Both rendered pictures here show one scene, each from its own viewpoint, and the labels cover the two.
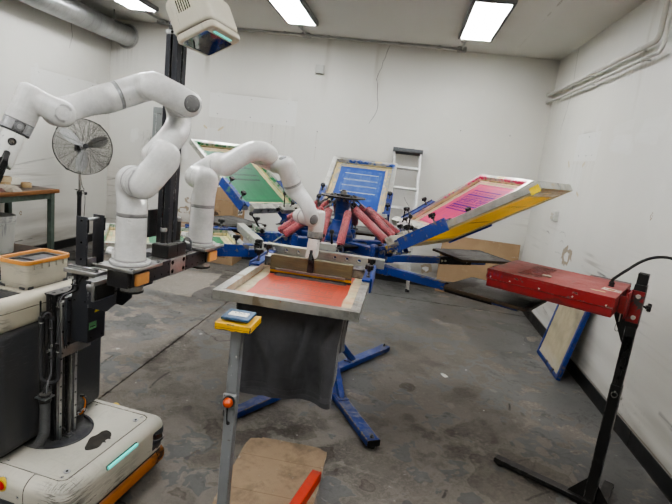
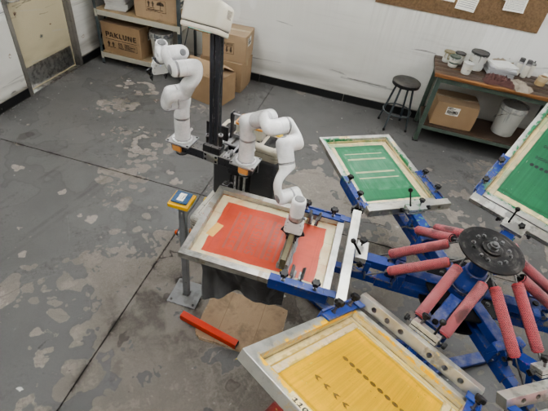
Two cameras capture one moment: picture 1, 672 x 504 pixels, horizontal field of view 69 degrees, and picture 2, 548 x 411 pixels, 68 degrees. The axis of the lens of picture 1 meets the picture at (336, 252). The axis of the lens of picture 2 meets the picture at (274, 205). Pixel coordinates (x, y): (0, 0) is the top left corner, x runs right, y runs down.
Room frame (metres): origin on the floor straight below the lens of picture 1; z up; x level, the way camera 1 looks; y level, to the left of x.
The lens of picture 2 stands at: (2.29, -1.42, 2.59)
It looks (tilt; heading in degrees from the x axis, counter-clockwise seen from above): 42 degrees down; 93
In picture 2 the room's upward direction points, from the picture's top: 9 degrees clockwise
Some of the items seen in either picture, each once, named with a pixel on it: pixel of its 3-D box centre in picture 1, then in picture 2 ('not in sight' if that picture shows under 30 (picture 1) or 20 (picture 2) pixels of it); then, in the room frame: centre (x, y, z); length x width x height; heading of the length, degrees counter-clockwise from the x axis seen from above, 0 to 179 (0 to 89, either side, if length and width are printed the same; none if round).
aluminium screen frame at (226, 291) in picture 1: (305, 281); (267, 236); (2.20, 0.13, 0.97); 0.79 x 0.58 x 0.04; 173
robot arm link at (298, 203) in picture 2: (309, 219); (295, 201); (2.32, 0.15, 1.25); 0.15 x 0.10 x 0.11; 128
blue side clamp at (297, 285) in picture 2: (368, 278); (298, 287); (2.40, -0.18, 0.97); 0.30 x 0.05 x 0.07; 173
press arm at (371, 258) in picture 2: not in sight; (369, 259); (2.76, 0.06, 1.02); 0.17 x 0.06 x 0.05; 173
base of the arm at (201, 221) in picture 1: (198, 224); (247, 148); (1.98, 0.58, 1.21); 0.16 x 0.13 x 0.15; 76
